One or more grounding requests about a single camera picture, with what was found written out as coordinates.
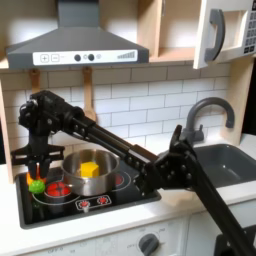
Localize black appliance panel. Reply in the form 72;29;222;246
213;226;256;256

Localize wooden spoon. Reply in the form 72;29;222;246
82;66;98;122

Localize grey microwave door handle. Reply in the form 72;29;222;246
203;8;226;64

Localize grey oven knob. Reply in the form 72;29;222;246
137;233;161;256

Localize white toy microwave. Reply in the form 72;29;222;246
193;0;256;70

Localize yellow toy block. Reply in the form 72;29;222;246
79;161;101;179

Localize grey range hood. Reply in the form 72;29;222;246
5;0;150;70

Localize black toy stove top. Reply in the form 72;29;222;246
14;155;162;230

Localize wooden slotted spatula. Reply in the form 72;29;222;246
29;68;41;95

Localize steel pot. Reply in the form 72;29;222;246
61;148;121;197

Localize white lower cabinet front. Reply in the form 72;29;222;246
19;199;256;256

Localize dark grey sink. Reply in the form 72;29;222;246
158;143;256;190

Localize orange toy vegetable green end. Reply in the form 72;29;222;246
26;163;48;195

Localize dark grey tap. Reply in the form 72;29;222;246
179;96;236;146

